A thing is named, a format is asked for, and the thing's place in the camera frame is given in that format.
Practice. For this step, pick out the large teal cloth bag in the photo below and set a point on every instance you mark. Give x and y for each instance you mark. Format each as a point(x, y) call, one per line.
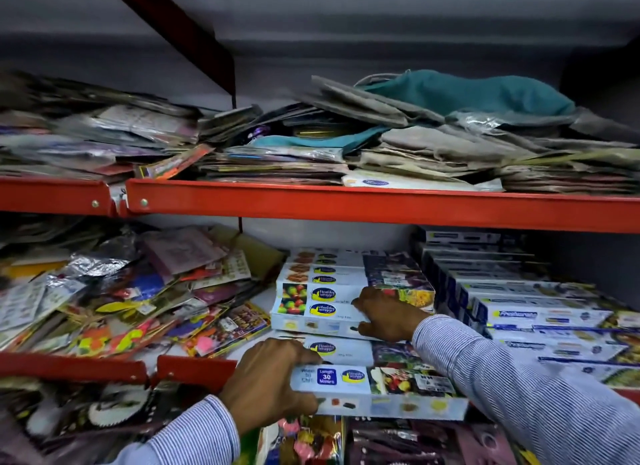
point(465, 92)

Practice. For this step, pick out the pile of grey cloth bags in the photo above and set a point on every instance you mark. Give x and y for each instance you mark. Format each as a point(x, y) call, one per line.
point(450, 144)

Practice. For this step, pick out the person's right fingers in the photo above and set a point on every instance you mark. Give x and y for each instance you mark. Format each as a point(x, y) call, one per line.
point(370, 302)

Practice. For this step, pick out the row of blue-white wrap boxes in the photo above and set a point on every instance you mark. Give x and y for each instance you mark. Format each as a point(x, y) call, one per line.
point(530, 309)

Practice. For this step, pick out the pile of maroon packets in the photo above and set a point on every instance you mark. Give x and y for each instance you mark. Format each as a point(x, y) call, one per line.
point(425, 442)

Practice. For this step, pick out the short orange shelf beam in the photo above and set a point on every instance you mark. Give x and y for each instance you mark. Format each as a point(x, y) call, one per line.
point(70, 367)
point(50, 195)

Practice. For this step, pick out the long orange shelf beam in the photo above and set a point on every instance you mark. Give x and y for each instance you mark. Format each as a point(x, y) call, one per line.
point(197, 372)
point(380, 205)

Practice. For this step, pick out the pile of dark decoration packets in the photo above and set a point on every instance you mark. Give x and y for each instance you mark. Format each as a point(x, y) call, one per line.
point(90, 414)

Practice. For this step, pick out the person's left hand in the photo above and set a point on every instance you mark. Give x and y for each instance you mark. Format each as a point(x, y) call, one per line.
point(260, 384)

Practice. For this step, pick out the dark red diagonal brace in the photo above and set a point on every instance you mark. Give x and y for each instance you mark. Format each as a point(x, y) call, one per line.
point(180, 34)

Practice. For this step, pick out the colourful balloon packets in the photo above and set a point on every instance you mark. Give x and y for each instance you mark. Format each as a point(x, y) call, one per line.
point(305, 442)

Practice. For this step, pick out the white foil roll carton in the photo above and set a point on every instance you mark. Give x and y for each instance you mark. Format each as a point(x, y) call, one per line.
point(400, 394)
point(320, 322)

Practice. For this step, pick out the person's right hand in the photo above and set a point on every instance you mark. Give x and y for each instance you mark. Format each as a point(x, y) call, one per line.
point(392, 314)

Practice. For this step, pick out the white packet with blue label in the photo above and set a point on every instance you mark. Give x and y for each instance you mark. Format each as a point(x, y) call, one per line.
point(415, 182)

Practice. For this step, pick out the flat teal cloth bag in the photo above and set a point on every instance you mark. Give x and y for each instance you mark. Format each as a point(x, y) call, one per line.
point(320, 142)

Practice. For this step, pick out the stack of flat paper packets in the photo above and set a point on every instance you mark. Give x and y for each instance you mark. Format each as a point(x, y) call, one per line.
point(280, 164)

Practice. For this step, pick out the person's right forearm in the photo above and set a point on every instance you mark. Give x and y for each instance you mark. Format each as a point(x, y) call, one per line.
point(520, 394)

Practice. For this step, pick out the stack of white foil boxes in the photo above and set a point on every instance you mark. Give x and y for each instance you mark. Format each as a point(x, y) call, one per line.
point(340, 272)

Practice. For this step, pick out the pile of colourful party packets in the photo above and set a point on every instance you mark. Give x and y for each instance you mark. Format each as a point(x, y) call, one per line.
point(115, 299)

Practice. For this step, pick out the person's left fingers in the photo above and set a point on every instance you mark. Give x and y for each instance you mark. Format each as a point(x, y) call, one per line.
point(285, 348)

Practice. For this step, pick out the pile of clear plastic packets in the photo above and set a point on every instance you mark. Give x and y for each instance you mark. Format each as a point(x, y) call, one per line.
point(100, 134)

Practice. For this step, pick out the yellow-green packet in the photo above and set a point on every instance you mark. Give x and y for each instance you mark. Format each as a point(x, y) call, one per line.
point(255, 252)

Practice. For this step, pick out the person's left forearm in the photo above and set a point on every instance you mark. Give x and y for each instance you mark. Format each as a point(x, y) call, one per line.
point(195, 437)

